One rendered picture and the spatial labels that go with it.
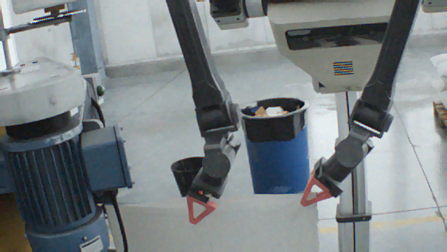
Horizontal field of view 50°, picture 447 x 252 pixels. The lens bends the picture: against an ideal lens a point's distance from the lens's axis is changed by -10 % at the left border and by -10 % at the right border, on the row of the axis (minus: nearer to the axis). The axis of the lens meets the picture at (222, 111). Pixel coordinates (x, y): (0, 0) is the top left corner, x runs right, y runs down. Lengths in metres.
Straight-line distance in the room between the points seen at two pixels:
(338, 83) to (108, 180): 0.94
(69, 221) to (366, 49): 0.98
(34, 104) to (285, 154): 2.69
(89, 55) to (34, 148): 9.07
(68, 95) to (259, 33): 8.44
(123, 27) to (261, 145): 6.73
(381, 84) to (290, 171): 2.43
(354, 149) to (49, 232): 0.58
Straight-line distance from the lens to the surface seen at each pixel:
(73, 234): 0.87
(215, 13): 1.47
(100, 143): 0.85
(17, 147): 0.83
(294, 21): 1.42
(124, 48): 9.85
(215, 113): 1.08
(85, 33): 9.85
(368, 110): 1.07
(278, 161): 3.37
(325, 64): 1.55
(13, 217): 1.03
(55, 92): 0.80
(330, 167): 1.10
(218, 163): 1.03
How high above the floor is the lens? 1.52
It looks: 14 degrees down
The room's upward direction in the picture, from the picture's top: 8 degrees counter-clockwise
